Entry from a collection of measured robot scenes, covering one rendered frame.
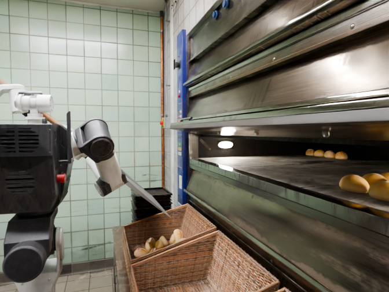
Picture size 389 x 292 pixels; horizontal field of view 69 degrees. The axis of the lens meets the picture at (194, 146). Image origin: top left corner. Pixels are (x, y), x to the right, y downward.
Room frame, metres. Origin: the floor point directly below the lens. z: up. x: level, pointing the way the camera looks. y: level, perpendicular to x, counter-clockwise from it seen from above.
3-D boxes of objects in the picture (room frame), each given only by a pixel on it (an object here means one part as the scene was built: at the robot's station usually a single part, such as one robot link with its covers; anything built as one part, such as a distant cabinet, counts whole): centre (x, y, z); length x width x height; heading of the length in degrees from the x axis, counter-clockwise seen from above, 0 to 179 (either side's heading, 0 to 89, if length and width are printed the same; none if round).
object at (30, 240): (0.97, 0.56, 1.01); 0.28 x 0.13 x 0.18; 19
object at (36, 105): (1.06, 0.59, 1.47); 0.10 x 0.07 x 0.09; 105
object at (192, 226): (1.72, 0.19, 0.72); 0.56 x 0.49 x 0.28; 18
